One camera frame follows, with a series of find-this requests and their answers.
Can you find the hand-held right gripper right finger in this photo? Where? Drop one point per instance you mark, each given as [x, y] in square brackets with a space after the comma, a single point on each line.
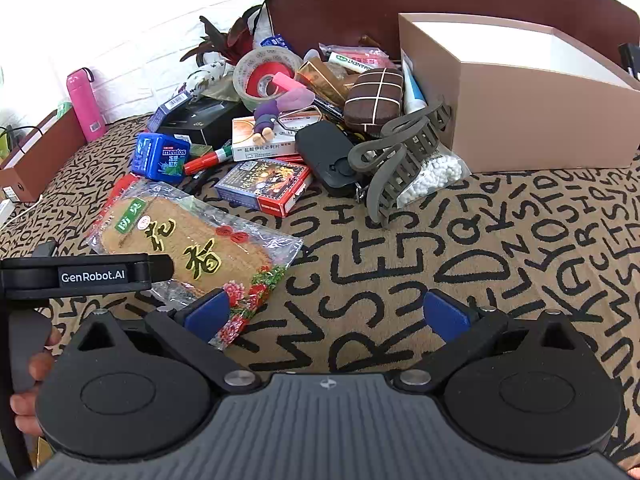
[445, 310]

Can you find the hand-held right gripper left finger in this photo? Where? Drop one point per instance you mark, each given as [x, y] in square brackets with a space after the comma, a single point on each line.
[207, 312]

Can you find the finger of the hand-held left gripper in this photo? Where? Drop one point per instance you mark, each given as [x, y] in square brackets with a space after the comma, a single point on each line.
[161, 270]

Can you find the clear snack packet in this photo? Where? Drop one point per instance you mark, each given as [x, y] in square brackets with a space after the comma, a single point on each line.
[165, 240]

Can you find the blue playing card box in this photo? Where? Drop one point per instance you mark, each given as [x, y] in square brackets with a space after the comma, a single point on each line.
[260, 185]

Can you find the black key case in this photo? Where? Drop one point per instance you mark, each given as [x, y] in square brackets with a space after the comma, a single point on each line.
[320, 150]

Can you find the beige cardboard box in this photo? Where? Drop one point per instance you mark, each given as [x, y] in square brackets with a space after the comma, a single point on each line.
[525, 110]

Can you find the person's left hand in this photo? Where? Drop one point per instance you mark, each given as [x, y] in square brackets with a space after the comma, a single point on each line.
[27, 412]

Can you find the white power strip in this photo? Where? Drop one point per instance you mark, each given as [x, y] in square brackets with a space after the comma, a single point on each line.
[5, 211]

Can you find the red flat packet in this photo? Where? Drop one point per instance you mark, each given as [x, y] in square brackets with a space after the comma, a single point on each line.
[116, 192]

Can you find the blue mint box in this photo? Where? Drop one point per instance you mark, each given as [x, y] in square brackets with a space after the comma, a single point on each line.
[160, 155]

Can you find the red marker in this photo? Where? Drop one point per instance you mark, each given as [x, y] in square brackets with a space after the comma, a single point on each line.
[205, 162]

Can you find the small green box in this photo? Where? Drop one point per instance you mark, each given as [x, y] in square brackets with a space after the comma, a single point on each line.
[200, 150]

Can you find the brown open box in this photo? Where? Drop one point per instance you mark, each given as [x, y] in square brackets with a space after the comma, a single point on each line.
[55, 146]

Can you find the grey hair claw clip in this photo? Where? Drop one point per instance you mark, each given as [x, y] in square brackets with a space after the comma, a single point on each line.
[400, 180]

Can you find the bag of white pellets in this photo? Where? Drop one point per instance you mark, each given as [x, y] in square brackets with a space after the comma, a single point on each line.
[440, 172]

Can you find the white and orange medicine box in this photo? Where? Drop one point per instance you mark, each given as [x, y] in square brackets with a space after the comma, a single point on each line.
[245, 146]

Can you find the black box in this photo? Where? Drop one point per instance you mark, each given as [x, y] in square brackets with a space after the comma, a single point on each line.
[205, 120]

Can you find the blue card packet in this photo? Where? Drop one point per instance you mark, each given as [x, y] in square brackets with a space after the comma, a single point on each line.
[165, 110]

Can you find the pink bottle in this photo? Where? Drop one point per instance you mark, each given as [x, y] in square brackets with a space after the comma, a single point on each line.
[85, 105]

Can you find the purple figurine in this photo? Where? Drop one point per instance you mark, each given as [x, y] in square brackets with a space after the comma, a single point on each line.
[265, 117]

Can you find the star printed white cloth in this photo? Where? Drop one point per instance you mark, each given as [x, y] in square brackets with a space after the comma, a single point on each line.
[200, 77]

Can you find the red tape roll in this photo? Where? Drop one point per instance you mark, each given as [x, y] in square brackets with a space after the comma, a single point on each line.
[259, 79]

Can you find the clear tape roll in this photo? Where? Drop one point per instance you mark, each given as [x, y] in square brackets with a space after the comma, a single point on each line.
[244, 71]

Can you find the brown pouch with white grid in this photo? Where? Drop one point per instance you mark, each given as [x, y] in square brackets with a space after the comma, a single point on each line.
[372, 100]

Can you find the white and blue tube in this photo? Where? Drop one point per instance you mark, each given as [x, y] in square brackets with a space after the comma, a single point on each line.
[412, 90]

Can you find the pink eraser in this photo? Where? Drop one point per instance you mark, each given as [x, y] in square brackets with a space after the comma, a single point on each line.
[284, 81]

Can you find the dried dark plant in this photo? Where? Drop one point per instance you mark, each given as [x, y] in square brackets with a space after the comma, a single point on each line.
[236, 40]

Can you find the gold box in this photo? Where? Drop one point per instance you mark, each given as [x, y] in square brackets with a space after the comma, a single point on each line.
[320, 77]

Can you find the blue and white packet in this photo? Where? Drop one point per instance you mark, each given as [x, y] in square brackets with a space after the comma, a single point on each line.
[277, 43]

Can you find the green and white marker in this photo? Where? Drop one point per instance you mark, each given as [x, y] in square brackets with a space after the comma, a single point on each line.
[350, 62]

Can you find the pink packet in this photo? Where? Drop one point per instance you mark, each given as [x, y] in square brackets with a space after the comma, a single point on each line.
[365, 52]

